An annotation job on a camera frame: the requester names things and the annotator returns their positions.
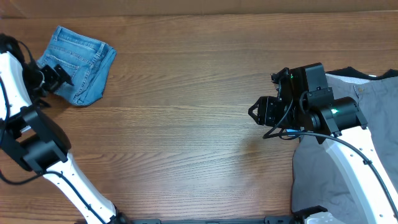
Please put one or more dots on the light blue denim jeans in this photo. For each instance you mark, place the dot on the light blue denim jeans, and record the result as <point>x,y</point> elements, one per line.
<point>86,60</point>

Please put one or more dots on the grey garment pile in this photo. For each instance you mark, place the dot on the grey garment pile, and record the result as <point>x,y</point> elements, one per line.
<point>317,180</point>

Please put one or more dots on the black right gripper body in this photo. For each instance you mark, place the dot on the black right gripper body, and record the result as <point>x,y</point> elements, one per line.
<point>272,111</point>

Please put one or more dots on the black garment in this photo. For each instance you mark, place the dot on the black garment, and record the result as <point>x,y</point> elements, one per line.
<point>353,73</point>

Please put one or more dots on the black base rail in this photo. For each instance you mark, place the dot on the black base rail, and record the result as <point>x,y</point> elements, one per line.
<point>265,220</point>

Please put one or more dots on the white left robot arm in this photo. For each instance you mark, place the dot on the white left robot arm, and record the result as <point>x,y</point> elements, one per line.
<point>35,142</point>

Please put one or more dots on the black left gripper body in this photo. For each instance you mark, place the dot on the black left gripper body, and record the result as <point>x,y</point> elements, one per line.
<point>50,79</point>

